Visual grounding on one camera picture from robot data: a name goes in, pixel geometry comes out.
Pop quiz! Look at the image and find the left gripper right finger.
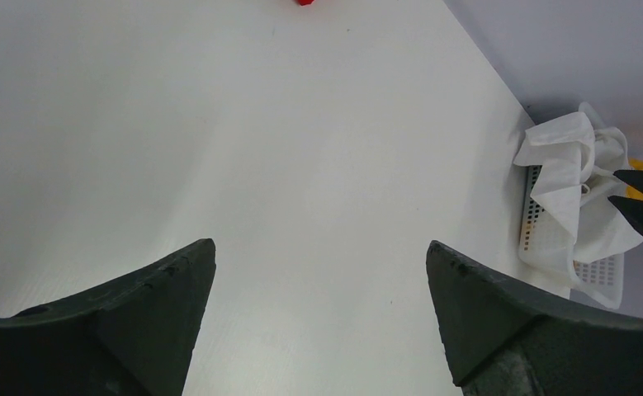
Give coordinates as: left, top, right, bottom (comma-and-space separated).
426, 241, 643, 395

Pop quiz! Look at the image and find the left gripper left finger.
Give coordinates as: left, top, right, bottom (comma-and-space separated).
0, 239, 216, 395

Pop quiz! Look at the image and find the white t shirt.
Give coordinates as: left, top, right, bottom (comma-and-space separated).
513, 101, 643, 310

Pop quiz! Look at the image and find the yellow t shirt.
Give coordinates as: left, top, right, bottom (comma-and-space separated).
626, 158, 643, 201

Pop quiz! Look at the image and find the white plastic basket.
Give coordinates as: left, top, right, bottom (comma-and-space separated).
518, 166, 625, 309

